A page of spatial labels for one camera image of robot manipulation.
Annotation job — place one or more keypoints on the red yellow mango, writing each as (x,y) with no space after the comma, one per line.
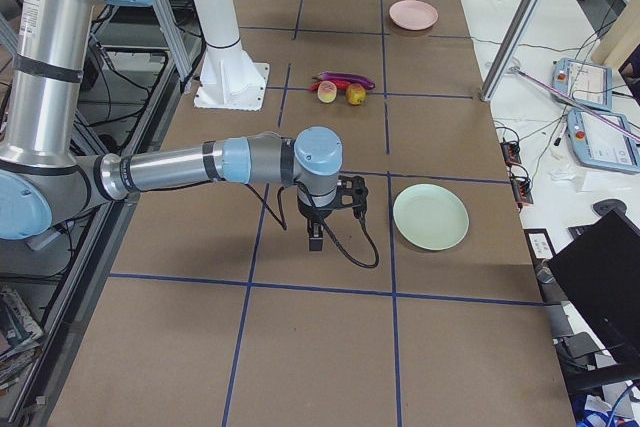
(355,94)

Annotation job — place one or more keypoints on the green plate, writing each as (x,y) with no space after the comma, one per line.
(430,217)

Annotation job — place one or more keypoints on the purple eggplant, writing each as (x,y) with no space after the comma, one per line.
(367,83)

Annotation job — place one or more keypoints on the upper teach pendant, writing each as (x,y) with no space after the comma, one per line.
(588,83)

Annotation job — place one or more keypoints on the teach pendant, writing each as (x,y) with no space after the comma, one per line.
(588,83)
(596,144)

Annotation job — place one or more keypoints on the upper orange circuit board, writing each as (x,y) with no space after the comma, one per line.
(511,153)

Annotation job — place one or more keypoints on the aluminium frame post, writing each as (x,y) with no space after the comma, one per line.
(522,17)

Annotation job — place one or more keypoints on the red chili pepper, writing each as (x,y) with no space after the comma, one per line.
(340,85)

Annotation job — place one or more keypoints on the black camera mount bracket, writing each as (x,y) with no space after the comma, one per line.
(352,193)

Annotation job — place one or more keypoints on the lower teach pendant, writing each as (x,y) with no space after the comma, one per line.
(596,144)

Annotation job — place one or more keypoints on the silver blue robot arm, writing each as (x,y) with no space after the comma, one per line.
(43,183)

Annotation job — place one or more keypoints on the white side table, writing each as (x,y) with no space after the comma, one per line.
(563,190)

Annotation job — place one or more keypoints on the pink plate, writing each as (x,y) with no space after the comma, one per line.
(413,15)

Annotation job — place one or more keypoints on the stack of magazines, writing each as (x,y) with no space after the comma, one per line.
(20,337)

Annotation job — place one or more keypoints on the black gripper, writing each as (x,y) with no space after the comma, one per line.
(313,213)

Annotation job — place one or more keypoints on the orange circuit board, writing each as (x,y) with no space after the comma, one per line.
(511,153)
(522,190)

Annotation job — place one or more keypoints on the lower orange circuit board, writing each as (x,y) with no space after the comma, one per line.
(522,190)

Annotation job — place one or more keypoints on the black monitor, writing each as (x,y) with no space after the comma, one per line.
(599,274)

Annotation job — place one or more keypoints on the pink yellow peach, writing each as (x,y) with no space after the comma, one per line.
(327,94)

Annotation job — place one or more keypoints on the white pillar with base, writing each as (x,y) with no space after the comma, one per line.
(229,78)

